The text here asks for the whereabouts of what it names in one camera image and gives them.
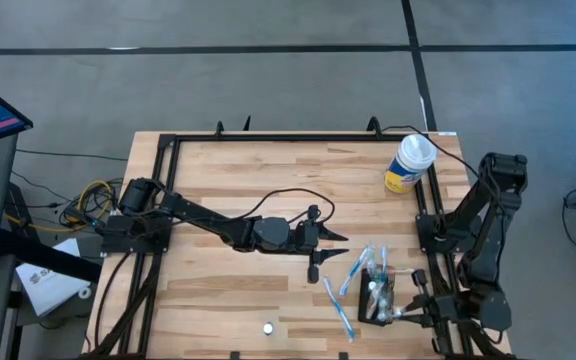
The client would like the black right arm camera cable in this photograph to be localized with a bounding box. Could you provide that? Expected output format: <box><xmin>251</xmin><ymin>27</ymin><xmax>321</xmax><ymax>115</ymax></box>
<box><xmin>381</xmin><ymin>124</ymin><xmax>482</xmax><ymax>180</ymax></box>

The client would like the yellow floor cable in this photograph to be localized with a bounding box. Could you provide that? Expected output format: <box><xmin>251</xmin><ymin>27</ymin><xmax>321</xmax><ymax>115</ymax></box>
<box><xmin>2</xmin><ymin>178</ymin><xmax>119</xmax><ymax>234</ymax></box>

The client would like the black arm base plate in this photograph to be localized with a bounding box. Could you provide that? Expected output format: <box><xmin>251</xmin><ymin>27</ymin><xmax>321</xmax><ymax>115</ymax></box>
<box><xmin>98</xmin><ymin>213</ymin><xmax>173</xmax><ymax>255</ymax></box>
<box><xmin>414</xmin><ymin>212</ymin><xmax>449</xmax><ymax>256</ymax></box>

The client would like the black aluminium table frame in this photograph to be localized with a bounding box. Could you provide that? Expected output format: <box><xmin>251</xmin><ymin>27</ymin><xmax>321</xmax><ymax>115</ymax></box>
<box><xmin>85</xmin><ymin>130</ymin><xmax>514</xmax><ymax>360</ymax></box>

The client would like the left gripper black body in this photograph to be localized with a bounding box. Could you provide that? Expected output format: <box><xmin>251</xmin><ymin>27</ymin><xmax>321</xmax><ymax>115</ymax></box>
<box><xmin>290</xmin><ymin>203</ymin><xmax>323</xmax><ymax>285</ymax></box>

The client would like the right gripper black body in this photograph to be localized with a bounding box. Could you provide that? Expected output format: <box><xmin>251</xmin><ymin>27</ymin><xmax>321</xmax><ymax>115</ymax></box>
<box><xmin>411</xmin><ymin>269</ymin><xmax>464</xmax><ymax>353</ymax></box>

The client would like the disinfecting wipes canister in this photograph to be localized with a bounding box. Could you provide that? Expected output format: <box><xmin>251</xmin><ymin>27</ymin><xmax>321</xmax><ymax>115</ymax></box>
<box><xmin>384</xmin><ymin>133</ymin><xmax>438</xmax><ymax>195</ymax></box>

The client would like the black wire caddy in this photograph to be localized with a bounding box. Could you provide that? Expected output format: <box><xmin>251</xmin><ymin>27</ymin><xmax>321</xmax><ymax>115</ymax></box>
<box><xmin>357</xmin><ymin>264</ymin><xmax>399</xmax><ymax>327</ymax></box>

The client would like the black stand beam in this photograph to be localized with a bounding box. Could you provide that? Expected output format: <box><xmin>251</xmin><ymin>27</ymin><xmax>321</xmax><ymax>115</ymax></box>
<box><xmin>0</xmin><ymin>227</ymin><xmax>103</xmax><ymax>284</ymax></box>

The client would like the white paper sheet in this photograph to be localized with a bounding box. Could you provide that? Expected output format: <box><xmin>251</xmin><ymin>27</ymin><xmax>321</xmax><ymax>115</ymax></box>
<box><xmin>15</xmin><ymin>238</ymin><xmax>92</xmax><ymax>318</ymax></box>

